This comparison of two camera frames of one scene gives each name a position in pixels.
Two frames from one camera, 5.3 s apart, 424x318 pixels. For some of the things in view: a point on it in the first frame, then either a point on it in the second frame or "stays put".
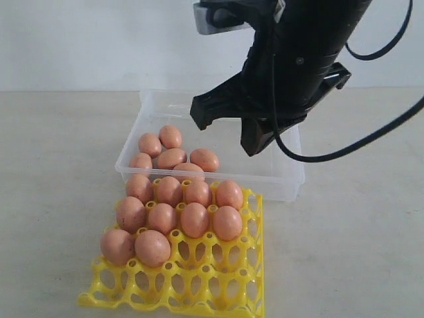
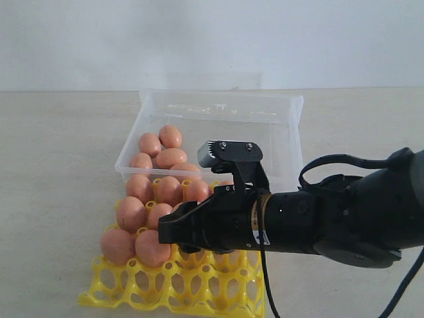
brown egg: (131, 214) stays put
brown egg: (169, 191) stays put
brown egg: (169, 158) stays put
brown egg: (163, 216) stays put
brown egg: (152, 248) stays put
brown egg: (170, 136) stays put
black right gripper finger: (238, 97) -> (186, 224)
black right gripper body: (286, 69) -> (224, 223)
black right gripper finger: (260, 126) -> (188, 249)
